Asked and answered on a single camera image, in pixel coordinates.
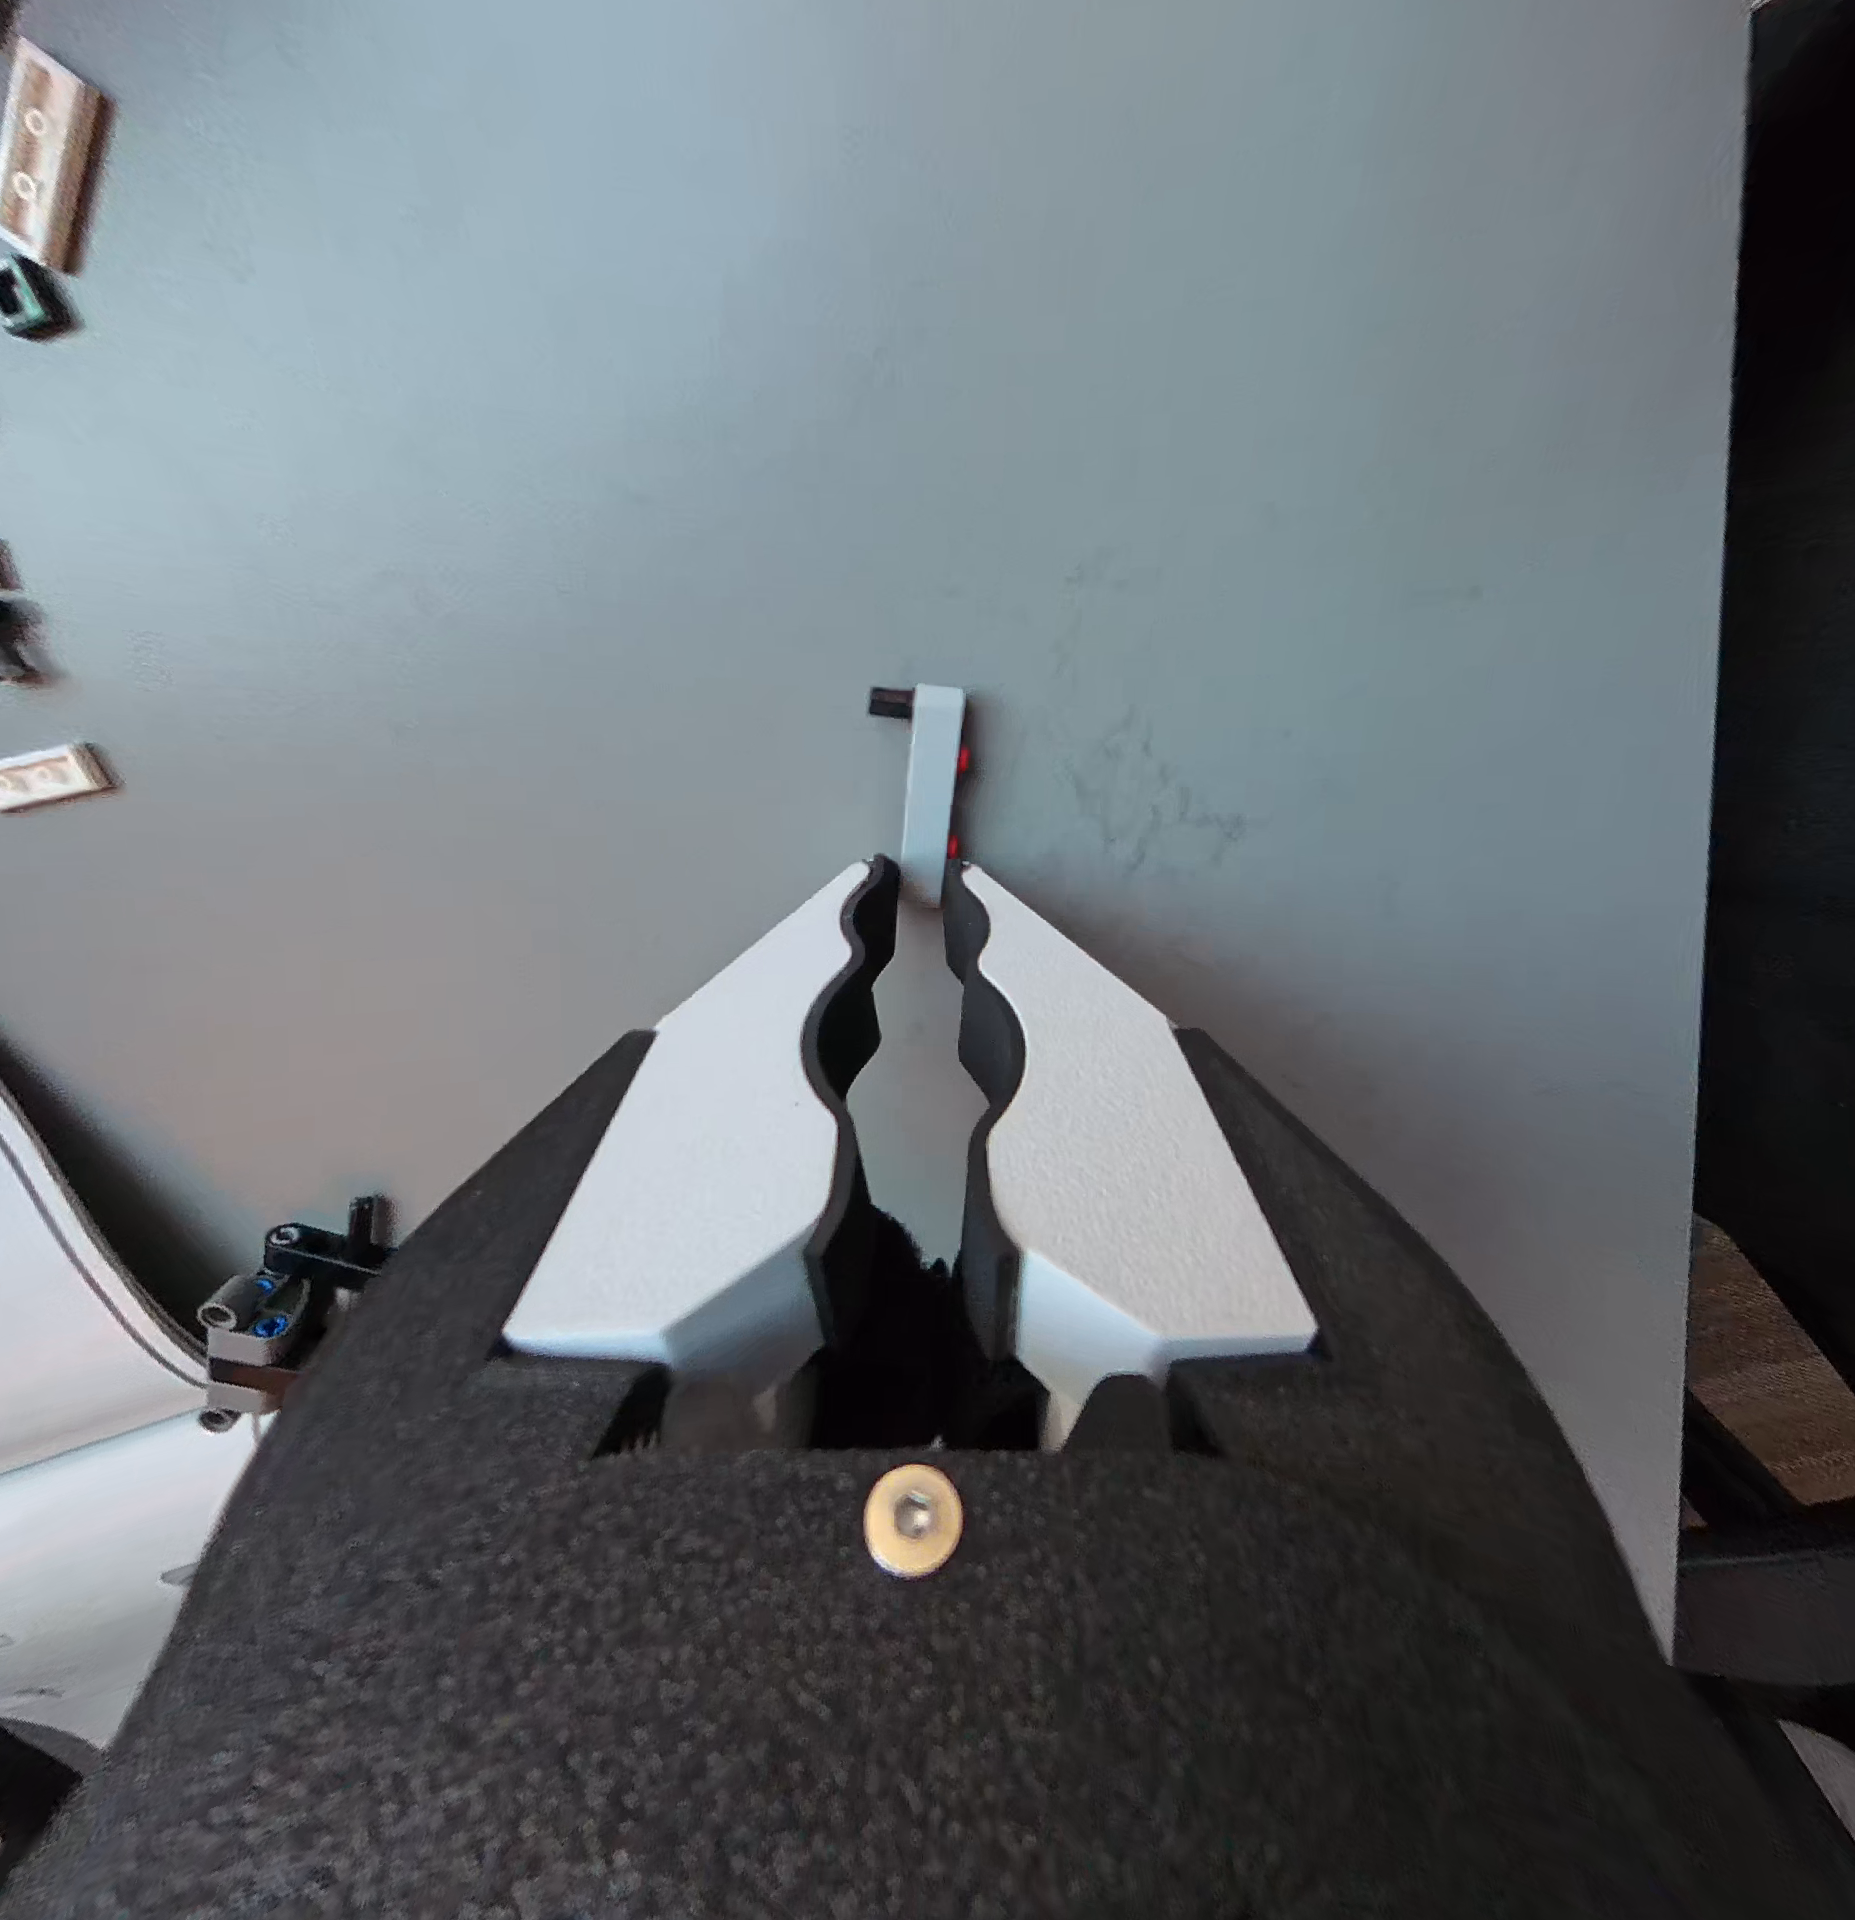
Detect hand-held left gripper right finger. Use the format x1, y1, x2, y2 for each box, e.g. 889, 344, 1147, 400
945, 867, 1323, 1409

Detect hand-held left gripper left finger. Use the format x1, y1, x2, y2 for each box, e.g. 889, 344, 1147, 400
497, 855, 899, 1391

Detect grey lego beam with red pins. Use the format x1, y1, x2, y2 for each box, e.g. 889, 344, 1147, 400
867, 683, 980, 918

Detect scattered small lego pieces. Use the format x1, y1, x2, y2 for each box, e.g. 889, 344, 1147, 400
0, 0, 122, 818

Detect black lego chassis frame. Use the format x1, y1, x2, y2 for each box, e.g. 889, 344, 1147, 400
195, 1194, 403, 1431

